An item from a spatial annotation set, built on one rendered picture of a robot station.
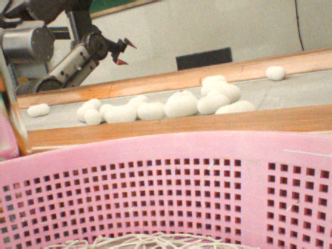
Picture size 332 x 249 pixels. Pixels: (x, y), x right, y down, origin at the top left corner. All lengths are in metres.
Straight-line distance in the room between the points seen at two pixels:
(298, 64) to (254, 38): 1.91
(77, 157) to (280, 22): 2.27
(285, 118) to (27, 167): 0.13
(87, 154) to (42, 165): 0.02
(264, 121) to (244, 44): 2.27
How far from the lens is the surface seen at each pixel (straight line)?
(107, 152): 0.15
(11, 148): 0.18
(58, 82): 1.08
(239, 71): 0.51
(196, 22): 2.51
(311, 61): 0.50
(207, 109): 0.30
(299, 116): 0.17
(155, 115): 0.31
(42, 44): 0.58
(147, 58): 2.69
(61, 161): 0.16
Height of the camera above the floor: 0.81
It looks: 13 degrees down
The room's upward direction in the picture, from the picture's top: 11 degrees counter-clockwise
